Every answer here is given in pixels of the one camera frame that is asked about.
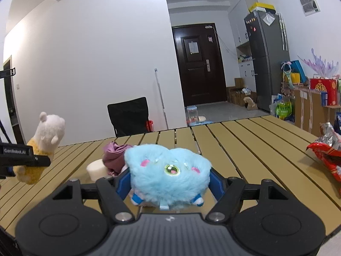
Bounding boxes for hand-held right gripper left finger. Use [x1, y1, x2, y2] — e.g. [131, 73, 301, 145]
[37, 171, 135, 224]

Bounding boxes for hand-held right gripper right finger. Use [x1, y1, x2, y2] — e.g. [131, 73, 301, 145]
[205, 169, 304, 224]

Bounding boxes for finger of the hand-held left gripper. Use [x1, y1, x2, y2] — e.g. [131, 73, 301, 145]
[0, 166, 16, 179]
[29, 155, 51, 167]

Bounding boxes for yellow and white plush toy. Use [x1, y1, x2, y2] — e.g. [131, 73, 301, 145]
[13, 111, 66, 185]

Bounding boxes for light blue plush toy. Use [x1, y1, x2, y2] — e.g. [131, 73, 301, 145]
[124, 144, 213, 211]

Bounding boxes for mauve pink cloth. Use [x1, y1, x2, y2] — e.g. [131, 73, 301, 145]
[103, 141, 134, 177]

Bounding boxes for tan folding camping table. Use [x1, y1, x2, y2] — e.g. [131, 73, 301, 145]
[0, 115, 341, 248]

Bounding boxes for black folding camping chair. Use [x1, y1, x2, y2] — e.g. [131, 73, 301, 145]
[107, 97, 150, 137]

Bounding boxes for light blue pet feeder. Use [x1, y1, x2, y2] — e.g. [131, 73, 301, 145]
[186, 106, 214, 127]

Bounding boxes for green plastic bag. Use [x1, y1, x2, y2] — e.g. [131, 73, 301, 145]
[275, 101, 293, 122]

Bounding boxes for dark brown door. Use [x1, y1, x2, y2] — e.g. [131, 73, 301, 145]
[172, 23, 227, 106]

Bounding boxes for red foil snack bag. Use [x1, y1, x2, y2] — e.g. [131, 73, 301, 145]
[306, 122, 341, 190]

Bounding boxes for large cardboard box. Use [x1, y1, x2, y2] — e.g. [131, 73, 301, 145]
[293, 87, 341, 136]

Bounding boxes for grey refrigerator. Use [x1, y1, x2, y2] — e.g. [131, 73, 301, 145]
[244, 10, 291, 112]

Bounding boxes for red gift box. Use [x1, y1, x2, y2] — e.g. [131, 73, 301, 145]
[310, 77, 338, 106]

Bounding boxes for blue gift bag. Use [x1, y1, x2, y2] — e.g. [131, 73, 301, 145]
[289, 60, 307, 84]

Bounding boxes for white cabinet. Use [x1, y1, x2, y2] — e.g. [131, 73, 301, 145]
[228, 0, 258, 104]

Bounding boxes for yellow box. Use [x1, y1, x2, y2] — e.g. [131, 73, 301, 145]
[249, 2, 275, 13]

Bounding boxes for purple wall decoration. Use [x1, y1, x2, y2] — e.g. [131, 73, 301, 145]
[297, 48, 341, 79]

